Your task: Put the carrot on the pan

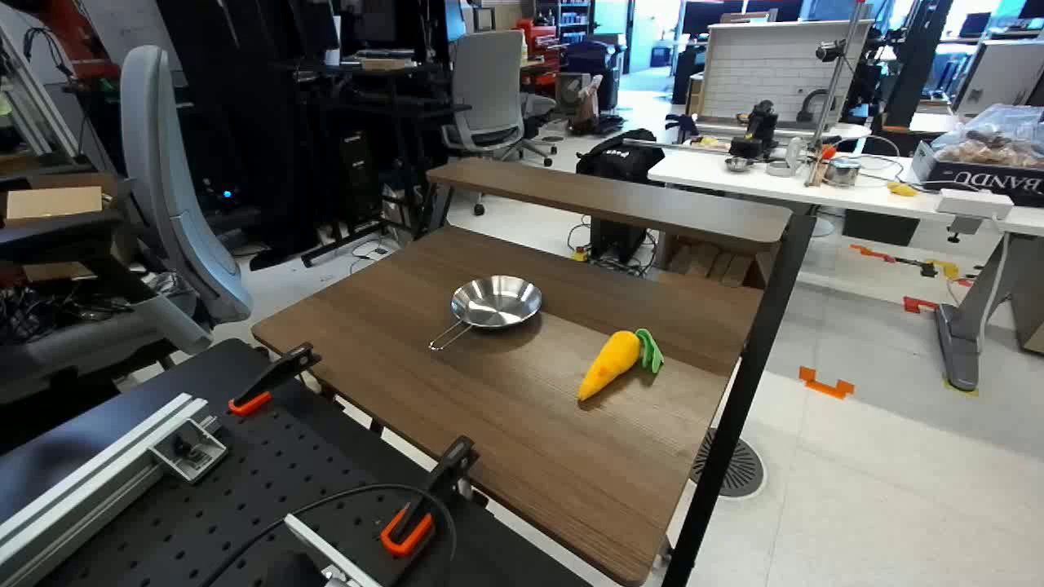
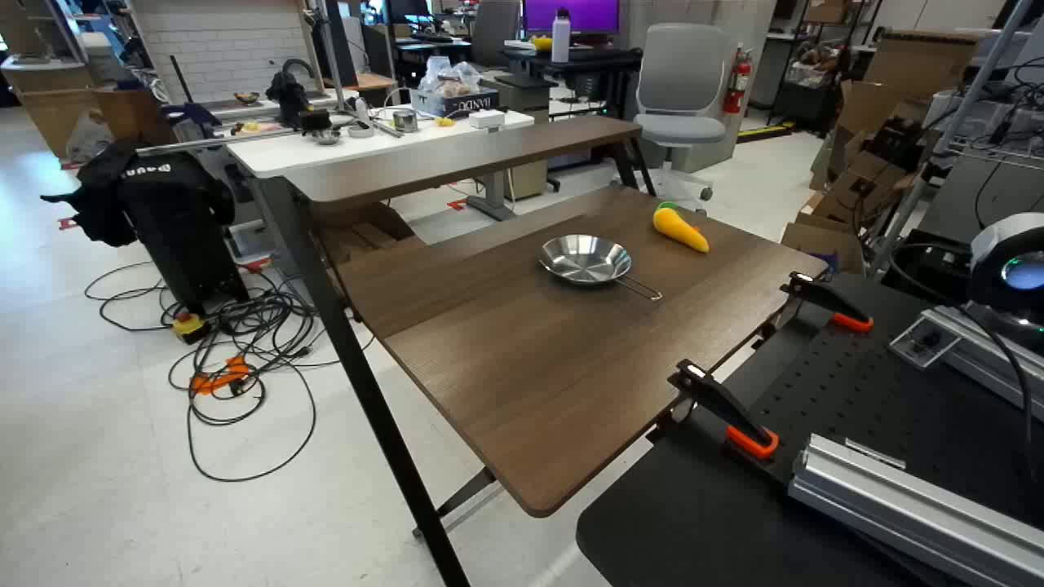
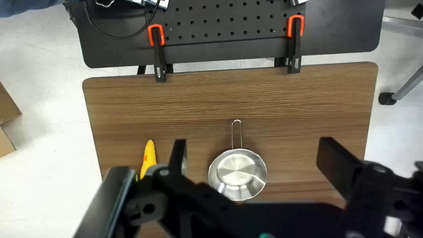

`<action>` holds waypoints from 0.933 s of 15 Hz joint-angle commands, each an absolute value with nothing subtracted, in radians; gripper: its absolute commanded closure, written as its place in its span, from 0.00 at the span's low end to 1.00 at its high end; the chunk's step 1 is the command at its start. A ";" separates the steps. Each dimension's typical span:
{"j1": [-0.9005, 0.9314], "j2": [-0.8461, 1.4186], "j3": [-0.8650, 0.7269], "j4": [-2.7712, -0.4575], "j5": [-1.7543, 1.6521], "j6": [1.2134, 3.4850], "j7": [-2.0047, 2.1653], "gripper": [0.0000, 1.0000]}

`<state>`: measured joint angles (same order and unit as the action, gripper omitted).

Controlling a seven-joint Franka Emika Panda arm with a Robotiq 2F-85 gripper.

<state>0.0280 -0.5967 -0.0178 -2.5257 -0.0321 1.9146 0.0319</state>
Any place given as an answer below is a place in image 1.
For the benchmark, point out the short aluminium extrusion bar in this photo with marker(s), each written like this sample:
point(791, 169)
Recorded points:
point(326, 552)

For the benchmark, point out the round metal floor drain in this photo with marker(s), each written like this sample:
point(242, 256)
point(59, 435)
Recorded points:
point(744, 470)

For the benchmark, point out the small metal cup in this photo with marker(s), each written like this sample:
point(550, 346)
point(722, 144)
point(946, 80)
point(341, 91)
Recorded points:
point(844, 171)

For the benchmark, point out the black desktop device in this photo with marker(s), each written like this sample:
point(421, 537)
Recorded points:
point(752, 133)

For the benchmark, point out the black perforated breadboard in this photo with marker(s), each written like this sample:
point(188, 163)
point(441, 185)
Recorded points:
point(273, 485)

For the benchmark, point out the brown cardboard boxes under shelf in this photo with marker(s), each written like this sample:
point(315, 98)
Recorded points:
point(714, 264)

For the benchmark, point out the silver metal bowl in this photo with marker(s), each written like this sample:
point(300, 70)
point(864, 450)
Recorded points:
point(498, 299)

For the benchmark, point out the grey high-back office chair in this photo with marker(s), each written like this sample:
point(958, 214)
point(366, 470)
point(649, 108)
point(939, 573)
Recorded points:
point(176, 197)

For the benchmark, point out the black metal table leg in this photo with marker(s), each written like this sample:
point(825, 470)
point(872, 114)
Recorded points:
point(752, 370)

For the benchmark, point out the white office desk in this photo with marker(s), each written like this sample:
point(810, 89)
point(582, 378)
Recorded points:
point(762, 178)

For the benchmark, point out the computer monitor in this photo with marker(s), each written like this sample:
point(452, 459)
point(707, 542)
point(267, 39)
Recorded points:
point(1000, 77)

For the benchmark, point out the white mesh office chair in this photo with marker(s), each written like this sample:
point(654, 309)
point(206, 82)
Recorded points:
point(488, 87)

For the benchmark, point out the black clamp with orange grip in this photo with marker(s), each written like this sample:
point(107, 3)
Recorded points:
point(279, 373)
point(439, 482)

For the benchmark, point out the flat light wooden board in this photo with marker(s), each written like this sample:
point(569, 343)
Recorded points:
point(54, 203)

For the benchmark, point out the brown wooden shelf board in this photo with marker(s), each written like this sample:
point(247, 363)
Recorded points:
point(608, 200)

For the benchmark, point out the black backpack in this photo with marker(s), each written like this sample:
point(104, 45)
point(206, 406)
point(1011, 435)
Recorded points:
point(623, 157)

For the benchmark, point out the white board panel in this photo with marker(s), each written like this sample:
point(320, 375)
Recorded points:
point(770, 70)

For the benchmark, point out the yellow plush carrot toy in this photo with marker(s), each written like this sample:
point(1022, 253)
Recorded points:
point(608, 367)

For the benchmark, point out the black printed cardboard box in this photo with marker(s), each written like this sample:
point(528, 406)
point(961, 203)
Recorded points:
point(980, 181)

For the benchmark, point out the clear plastic bag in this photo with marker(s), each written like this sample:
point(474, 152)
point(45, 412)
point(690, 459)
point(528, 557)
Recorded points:
point(996, 135)

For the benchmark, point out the small aluminium corner bracket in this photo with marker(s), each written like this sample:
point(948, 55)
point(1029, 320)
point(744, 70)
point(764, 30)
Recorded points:
point(192, 447)

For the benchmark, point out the grey desk leg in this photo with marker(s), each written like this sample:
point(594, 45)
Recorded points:
point(975, 313)

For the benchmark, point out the long aluminium extrusion rail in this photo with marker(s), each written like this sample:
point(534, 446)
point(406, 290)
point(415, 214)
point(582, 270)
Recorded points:
point(86, 476)

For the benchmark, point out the dark metal storage rack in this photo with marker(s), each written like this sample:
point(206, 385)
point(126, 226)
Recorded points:
point(68, 306)

